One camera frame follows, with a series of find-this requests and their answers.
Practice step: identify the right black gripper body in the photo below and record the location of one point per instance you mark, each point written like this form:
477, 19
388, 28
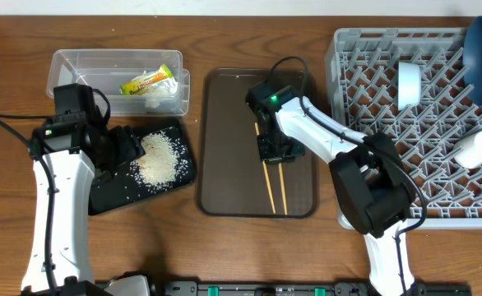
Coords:
275, 149

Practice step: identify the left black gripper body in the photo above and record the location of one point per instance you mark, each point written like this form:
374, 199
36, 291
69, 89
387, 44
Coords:
118, 148

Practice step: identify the wooden chopstick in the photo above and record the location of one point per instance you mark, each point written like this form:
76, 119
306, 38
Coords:
282, 187
267, 178

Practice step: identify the rice pile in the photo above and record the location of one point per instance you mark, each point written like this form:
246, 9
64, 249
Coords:
162, 165

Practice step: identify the white napkin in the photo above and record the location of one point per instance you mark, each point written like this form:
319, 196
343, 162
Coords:
153, 101

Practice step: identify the yellow green snack wrapper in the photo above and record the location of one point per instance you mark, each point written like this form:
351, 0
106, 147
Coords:
159, 82

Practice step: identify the light blue bowl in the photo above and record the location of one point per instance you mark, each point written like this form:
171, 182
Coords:
408, 85

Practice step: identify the pale green plastic cup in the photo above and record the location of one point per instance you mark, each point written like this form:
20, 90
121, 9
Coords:
470, 151

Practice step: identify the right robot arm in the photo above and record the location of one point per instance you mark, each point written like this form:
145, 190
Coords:
373, 192

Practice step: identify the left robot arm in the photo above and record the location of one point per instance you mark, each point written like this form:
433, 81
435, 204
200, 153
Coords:
68, 150

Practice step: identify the clear plastic waste bin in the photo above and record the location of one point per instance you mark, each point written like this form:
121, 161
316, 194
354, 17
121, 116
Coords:
108, 69

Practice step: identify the grey dishwasher rack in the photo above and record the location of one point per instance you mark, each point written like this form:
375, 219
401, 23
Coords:
361, 75

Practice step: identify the brown serving tray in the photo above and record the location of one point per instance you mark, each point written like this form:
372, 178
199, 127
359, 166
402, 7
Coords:
231, 182

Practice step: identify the black plastic tray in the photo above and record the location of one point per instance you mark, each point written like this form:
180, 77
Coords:
118, 188

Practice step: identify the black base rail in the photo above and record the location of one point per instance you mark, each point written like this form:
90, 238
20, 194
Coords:
307, 288

